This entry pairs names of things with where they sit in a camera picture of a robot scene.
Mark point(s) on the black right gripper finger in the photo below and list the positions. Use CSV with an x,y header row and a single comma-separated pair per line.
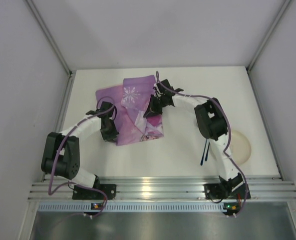
x,y
154,110
153,101

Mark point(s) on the purple princess cloth placemat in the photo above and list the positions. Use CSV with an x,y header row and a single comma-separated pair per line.
x,y
131,99

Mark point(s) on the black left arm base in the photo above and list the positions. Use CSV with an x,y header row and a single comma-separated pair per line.
x,y
80,193

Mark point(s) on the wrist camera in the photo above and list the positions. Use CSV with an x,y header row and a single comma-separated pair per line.
x,y
179,90
93,112

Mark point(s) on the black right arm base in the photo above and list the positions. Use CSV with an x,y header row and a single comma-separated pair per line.
x,y
214,191

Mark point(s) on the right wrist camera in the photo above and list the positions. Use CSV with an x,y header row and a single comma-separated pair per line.
x,y
179,90

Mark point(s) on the slotted grey cable duct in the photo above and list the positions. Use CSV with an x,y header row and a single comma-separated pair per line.
x,y
138,207

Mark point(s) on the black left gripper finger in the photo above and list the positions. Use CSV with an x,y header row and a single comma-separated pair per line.
x,y
105,133
112,134

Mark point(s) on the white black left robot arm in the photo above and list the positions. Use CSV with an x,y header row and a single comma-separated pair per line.
x,y
61,156

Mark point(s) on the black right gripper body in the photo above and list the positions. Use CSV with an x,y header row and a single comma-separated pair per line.
x,y
153,107

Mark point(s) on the aluminium mounting rail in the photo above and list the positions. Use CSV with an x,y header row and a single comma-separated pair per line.
x,y
155,189

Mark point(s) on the blue metallic spoon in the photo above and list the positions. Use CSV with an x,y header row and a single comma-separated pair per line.
x,y
207,150

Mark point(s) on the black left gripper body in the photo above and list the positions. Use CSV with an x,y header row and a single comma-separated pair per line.
x,y
108,127

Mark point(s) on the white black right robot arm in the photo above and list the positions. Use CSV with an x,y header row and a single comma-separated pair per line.
x,y
214,126

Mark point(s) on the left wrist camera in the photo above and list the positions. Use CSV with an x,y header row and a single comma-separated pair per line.
x,y
93,112

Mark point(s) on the blue metallic fork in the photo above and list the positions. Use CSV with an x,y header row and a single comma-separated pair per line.
x,y
204,152

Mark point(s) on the white round plate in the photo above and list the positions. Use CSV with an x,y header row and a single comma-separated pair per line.
x,y
240,147

